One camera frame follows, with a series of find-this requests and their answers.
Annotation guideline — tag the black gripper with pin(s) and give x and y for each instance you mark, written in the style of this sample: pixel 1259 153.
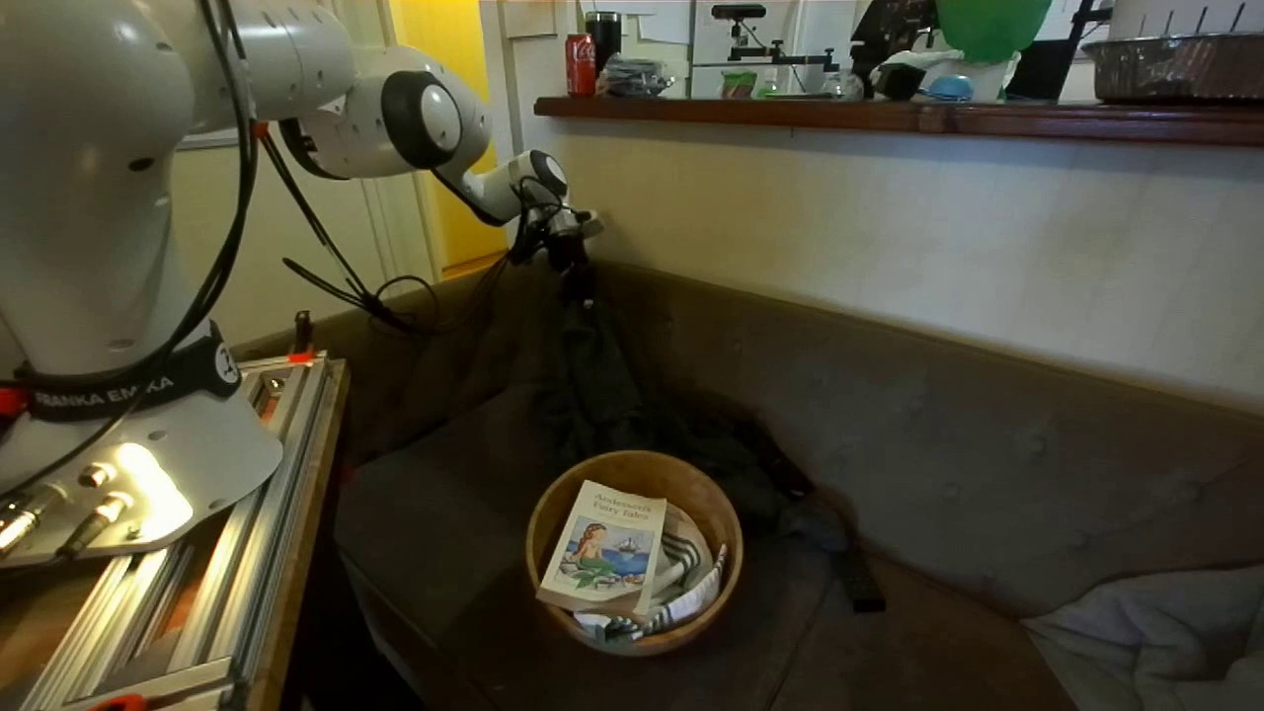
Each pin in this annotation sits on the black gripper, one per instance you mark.
pixel 560 224

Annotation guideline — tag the dark grey blanket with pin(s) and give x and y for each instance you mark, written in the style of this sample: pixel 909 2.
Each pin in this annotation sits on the dark grey blanket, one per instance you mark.
pixel 617 382

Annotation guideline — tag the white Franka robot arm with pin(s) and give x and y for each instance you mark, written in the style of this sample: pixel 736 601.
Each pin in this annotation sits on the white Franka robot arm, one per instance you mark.
pixel 103 199

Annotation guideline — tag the light grey blanket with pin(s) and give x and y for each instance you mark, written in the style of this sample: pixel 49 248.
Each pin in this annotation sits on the light grey blanket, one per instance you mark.
pixel 1159 638

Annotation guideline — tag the red can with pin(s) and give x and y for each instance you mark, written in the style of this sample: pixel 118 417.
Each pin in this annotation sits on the red can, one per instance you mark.
pixel 581 66

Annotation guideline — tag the grey rounded container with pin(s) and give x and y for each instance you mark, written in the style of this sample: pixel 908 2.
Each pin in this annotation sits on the grey rounded container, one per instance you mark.
pixel 632 82

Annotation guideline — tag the black tall cup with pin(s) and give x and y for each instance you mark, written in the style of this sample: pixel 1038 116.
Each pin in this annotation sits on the black tall cup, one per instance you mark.
pixel 606 41

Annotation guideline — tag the yellow door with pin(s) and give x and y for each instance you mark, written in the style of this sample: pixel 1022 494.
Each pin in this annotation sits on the yellow door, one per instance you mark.
pixel 455 33

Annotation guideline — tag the small green cup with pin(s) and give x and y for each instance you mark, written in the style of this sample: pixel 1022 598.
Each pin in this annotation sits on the small green cup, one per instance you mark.
pixel 740 85

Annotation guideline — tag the black orange clamp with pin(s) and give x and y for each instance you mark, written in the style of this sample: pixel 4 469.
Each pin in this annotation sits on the black orange clamp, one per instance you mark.
pixel 303 343

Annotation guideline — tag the round wooden bowl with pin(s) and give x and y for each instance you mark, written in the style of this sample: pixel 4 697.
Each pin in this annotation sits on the round wooden bowl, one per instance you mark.
pixel 556 527

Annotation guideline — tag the paperback book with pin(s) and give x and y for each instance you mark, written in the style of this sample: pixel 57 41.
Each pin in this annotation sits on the paperback book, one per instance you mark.
pixel 606 547

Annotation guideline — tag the dark wooden counter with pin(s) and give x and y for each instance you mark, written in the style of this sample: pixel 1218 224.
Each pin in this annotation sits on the dark wooden counter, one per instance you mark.
pixel 921 120

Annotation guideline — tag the black bulky object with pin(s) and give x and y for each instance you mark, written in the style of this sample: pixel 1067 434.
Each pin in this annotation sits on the black bulky object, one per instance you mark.
pixel 894 41

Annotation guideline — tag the small blue object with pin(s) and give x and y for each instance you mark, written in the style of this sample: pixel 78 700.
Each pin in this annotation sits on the small blue object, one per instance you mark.
pixel 950 90

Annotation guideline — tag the green balloon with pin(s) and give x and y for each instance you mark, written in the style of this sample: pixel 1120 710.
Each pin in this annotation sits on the green balloon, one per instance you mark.
pixel 989 27

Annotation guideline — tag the black angled stand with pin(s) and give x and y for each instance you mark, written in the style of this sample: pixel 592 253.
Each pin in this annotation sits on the black angled stand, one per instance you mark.
pixel 1046 70

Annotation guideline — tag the brown tufted sofa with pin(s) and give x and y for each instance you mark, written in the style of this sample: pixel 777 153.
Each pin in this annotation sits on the brown tufted sofa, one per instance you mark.
pixel 1001 488

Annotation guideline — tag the black camera on stand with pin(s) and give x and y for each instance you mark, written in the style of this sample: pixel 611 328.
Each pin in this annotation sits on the black camera on stand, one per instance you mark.
pixel 777 58

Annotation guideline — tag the aluminium frame robot table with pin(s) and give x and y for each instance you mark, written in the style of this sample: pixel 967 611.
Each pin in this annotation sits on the aluminium frame robot table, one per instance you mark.
pixel 237 594

